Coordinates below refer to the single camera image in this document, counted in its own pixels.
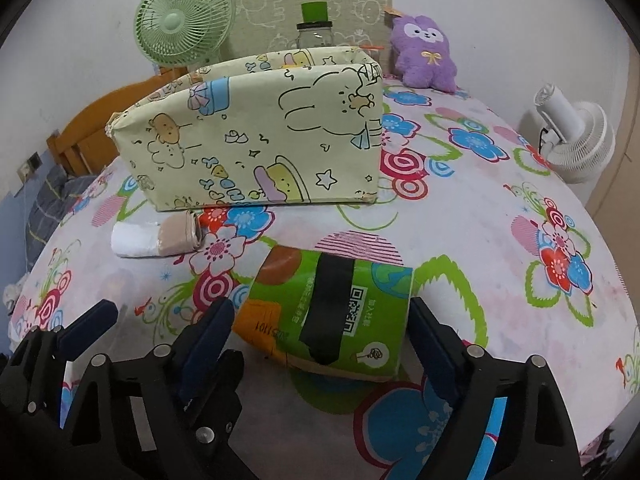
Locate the white standing fan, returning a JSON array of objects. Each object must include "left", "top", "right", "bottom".
[{"left": 517, "top": 83, "right": 616, "bottom": 184}]

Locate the green desk fan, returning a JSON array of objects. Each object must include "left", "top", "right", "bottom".
[{"left": 133, "top": 0, "right": 236, "bottom": 69}]

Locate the cartoon print cardboard panel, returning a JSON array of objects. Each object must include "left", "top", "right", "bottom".
[{"left": 231, "top": 0, "right": 394, "bottom": 62}]

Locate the green plastic cap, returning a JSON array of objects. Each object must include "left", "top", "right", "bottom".
[{"left": 300, "top": 2, "right": 329, "bottom": 25}]

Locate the white and beige rolled pack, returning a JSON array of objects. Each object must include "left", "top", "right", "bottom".
[{"left": 111, "top": 211, "right": 202, "bottom": 260}]

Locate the wooden chair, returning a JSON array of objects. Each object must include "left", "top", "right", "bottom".
[{"left": 47, "top": 65, "right": 202, "bottom": 177}]

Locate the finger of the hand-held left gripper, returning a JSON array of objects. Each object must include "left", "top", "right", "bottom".
[
  {"left": 1, "top": 299, "right": 119, "bottom": 413},
  {"left": 194, "top": 351, "right": 246, "bottom": 448}
]

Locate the green tissue pack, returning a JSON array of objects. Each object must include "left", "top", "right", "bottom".
[{"left": 232, "top": 246, "right": 415, "bottom": 380}]

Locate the grey plaid blanket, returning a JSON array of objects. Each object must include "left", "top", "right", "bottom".
[{"left": 26, "top": 164, "right": 97, "bottom": 257}]

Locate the white crumpled cloth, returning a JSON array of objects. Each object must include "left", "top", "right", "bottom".
[{"left": 2, "top": 281, "right": 24, "bottom": 312}]

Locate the glass jar with black lid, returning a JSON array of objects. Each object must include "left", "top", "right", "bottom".
[{"left": 296, "top": 21, "right": 335, "bottom": 52}]

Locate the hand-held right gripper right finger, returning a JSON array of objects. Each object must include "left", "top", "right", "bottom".
[{"left": 409, "top": 297, "right": 584, "bottom": 480}]

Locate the cartoon print fabric storage box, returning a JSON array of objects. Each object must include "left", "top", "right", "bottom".
[{"left": 107, "top": 46, "right": 384, "bottom": 213}]

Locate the wall outlet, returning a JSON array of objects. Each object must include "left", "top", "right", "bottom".
[{"left": 17, "top": 152, "right": 44, "bottom": 179}]

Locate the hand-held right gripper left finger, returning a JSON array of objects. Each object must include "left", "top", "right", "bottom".
[{"left": 65, "top": 296, "right": 236, "bottom": 480}]

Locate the purple plush bunny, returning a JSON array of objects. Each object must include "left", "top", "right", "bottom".
[{"left": 384, "top": 6, "right": 459, "bottom": 94}]

